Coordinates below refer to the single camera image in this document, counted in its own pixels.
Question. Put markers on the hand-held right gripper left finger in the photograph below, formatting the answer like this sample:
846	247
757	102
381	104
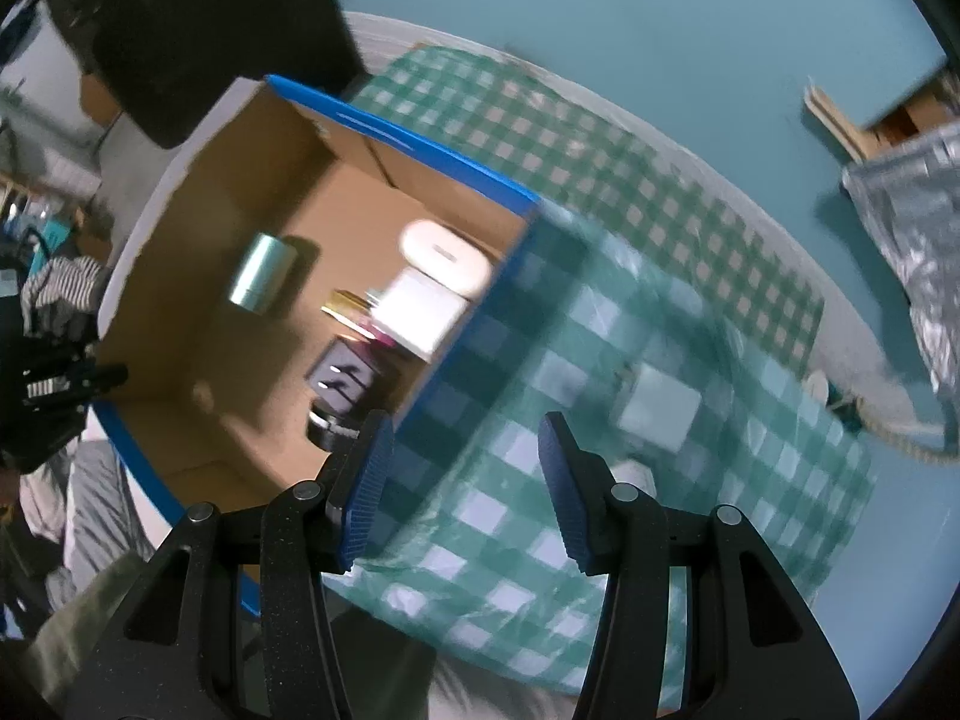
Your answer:
365	495

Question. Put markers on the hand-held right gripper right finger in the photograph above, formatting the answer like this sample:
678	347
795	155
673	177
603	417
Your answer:
566	495

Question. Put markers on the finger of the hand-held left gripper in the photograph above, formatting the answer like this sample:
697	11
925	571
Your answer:
90	381

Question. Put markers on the grey charger block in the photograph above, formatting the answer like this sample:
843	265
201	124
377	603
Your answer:
341	375

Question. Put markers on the blue-edged cardboard box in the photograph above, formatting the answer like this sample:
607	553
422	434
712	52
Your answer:
247	360

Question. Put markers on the white square box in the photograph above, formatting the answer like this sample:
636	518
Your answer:
416	311

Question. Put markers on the gold and magenta battery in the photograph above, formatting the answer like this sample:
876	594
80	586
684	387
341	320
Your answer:
343	304

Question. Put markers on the white oval case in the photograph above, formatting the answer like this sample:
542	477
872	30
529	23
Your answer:
442	251

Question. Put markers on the small black round object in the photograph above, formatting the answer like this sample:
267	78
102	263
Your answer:
330	427

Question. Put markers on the striped cloth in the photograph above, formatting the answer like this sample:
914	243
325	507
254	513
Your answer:
64	285

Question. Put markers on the grey fabric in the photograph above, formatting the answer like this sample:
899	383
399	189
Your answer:
112	502

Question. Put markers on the silver square box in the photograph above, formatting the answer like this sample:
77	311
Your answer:
660	405

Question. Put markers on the olive fabric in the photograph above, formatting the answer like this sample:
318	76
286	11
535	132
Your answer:
82	630

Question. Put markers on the green checkered tablecloth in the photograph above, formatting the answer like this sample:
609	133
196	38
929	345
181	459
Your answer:
637	255

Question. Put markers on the small white round object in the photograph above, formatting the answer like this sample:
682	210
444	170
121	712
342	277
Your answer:
819	386

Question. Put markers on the large black object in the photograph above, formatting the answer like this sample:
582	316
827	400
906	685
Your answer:
217	22

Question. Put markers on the silver foil bag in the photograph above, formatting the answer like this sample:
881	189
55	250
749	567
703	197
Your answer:
915	240

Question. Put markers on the wooden frame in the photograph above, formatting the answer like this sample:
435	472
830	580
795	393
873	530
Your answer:
840	127

